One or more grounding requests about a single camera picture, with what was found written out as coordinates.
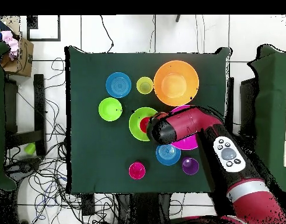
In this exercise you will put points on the orange plastic bowl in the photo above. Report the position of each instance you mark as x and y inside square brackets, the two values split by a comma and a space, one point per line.
[176, 83]

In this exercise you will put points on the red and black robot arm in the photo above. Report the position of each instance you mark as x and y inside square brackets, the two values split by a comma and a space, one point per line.
[187, 123]

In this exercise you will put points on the brown cardboard box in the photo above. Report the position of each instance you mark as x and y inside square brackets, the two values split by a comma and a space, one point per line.
[26, 60]

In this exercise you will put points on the crimson pink plastic cup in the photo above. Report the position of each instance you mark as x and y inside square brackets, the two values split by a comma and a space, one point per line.
[137, 171]

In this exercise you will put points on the black square frame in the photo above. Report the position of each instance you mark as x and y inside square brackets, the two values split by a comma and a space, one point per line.
[32, 23]

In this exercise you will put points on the dark green table cloth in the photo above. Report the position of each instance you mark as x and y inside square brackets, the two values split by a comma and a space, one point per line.
[91, 116]

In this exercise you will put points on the green cup on floor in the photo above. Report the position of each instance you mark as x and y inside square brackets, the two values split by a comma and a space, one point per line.
[30, 148]

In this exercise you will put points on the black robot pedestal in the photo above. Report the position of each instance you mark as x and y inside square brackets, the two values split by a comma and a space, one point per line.
[145, 210]

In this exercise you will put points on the black box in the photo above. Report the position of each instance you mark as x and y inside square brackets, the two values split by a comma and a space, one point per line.
[248, 105]

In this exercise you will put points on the black base with knob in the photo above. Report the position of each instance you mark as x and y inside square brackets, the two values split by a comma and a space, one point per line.
[24, 166]

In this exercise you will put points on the black metal stand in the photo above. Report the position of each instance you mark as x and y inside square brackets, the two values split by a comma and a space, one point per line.
[39, 105]

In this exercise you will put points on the large green plastic bowl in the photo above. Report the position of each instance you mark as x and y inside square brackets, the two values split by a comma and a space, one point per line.
[136, 126]

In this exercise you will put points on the yellow plastic cup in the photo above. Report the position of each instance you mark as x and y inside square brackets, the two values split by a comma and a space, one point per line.
[144, 85]

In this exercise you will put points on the purple plastic cup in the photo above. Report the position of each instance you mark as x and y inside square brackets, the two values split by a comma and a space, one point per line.
[190, 166]

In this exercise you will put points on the blue plastic bowl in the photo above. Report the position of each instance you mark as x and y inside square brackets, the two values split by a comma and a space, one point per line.
[118, 85]
[168, 155]

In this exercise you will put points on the red plastic cup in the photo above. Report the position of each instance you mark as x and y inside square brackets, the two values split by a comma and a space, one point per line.
[144, 124]

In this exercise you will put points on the small green plastic bowl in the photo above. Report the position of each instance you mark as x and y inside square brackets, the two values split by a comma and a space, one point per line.
[110, 109]

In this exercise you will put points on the pink cloth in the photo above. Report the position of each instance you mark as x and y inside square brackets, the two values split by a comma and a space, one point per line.
[11, 42]

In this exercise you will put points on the large pink plastic bowl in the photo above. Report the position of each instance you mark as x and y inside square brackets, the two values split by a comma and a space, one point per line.
[187, 143]

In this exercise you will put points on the black power strip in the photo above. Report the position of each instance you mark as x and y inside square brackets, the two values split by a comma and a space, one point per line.
[88, 205]

